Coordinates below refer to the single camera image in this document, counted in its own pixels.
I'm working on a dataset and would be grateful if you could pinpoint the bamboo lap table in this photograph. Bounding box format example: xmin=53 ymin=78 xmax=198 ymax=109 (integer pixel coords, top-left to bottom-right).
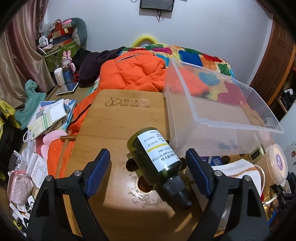
xmin=66 ymin=89 xmax=201 ymax=240

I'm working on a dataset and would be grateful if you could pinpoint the blue foil packet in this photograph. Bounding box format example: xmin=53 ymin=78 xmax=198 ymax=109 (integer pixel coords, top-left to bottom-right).
xmin=201 ymin=156 xmax=223 ymax=166

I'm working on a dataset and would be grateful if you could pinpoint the colourful patchwork quilt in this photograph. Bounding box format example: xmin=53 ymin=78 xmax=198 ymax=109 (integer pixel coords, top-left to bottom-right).
xmin=120 ymin=43 xmax=246 ymax=106

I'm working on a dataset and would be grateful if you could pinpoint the white drawstring pouch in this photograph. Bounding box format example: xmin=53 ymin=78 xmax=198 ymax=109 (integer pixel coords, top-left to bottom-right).
xmin=212 ymin=159 xmax=266 ymax=196

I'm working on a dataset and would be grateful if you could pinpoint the teal dinosaur plush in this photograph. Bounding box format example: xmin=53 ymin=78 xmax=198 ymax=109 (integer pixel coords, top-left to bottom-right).
xmin=15 ymin=79 xmax=47 ymax=130

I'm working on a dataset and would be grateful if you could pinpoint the pink curtain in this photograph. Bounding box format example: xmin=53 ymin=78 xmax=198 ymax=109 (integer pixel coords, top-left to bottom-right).
xmin=1 ymin=1 xmax=55 ymax=108

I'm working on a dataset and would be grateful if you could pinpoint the wall mounted monitor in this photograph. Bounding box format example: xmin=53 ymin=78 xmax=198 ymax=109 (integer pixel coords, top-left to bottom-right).
xmin=140 ymin=0 xmax=175 ymax=11

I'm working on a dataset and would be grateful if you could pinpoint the white cylinder bottle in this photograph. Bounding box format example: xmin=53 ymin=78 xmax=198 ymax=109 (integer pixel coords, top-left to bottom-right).
xmin=54 ymin=67 xmax=65 ymax=87

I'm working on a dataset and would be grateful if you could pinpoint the pink bunny figure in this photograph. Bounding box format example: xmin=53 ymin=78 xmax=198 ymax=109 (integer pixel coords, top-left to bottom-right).
xmin=61 ymin=50 xmax=76 ymax=73

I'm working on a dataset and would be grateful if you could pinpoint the dark purple clothing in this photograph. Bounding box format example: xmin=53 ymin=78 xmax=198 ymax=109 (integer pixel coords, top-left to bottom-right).
xmin=75 ymin=46 xmax=125 ymax=88

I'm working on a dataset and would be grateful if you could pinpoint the wooden door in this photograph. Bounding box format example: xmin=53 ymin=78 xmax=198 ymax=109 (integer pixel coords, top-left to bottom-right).
xmin=250 ymin=20 xmax=295 ymax=105

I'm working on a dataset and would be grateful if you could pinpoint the blue thermos bottle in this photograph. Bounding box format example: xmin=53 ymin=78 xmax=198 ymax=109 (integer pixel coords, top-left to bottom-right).
xmin=62 ymin=66 xmax=74 ymax=84

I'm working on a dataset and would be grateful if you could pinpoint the clear plastic storage bin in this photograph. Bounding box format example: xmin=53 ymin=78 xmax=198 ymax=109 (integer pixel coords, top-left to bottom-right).
xmin=164 ymin=59 xmax=284 ymax=157

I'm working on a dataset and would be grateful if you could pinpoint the stack of papers and booklets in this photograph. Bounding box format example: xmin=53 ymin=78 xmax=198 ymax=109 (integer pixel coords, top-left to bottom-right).
xmin=23 ymin=98 xmax=76 ymax=142

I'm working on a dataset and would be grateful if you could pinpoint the orange puffer jacket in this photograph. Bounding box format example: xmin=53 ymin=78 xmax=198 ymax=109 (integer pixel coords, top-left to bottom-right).
xmin=47 ymin=50 xmax=209 ymax=177

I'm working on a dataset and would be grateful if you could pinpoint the green glass pump bottle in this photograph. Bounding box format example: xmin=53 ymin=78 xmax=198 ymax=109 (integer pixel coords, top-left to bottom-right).
xmin=127 ymin=127 xmax=192 ymax=210

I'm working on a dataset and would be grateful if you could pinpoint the green storage box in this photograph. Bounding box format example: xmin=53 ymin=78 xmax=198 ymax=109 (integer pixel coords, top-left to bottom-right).
xmin=43 ymin=41 xmax=80 ymax=72

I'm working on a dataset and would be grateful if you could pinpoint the round cotton pad container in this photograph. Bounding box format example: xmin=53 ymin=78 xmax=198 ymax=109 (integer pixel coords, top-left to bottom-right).
xmin=265 ymin=144 xmax=288 ymax=186

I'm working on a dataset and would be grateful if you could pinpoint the tablet on desk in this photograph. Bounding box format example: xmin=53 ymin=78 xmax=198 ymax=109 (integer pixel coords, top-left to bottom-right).
xmin=56 ymin=82 xmax=78 ymax=95

